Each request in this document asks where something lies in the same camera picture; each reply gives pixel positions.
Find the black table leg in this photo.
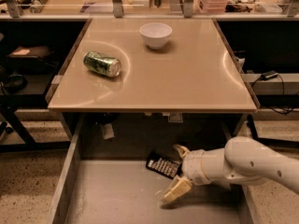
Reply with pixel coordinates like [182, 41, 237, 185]
[247, 115, 259, 140]

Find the clear plastic bottle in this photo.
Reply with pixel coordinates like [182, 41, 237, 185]
[30, 0, 48, 13]

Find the black rxbar chocolate wrapper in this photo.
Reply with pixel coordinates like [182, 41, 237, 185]
[146, 151, 181, 179]

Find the black left frame leg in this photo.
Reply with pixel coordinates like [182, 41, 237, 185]
[0, 105, 70, 152]

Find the white ceramic bowl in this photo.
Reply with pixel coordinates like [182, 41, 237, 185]
[139, 22, 173, 49]

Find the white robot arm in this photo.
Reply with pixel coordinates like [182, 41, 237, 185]
[162, 136, 299, 203]

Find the green soda can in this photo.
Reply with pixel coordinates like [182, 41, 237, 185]
[83, 51, 121, 77]

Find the black power adapter with cable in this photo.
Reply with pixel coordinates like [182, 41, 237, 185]
[250, 70, 296, 116]

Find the black bag with tan label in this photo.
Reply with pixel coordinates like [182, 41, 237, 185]
[8, 46, 52, 59]

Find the open grey drawer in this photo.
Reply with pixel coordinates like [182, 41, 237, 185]
[47, 114, 258, 224]

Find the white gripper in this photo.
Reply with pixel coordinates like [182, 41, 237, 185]
[162, 144, 211, 203]

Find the white paper tag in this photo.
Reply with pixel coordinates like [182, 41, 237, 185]
[100, 123, 115, 140]

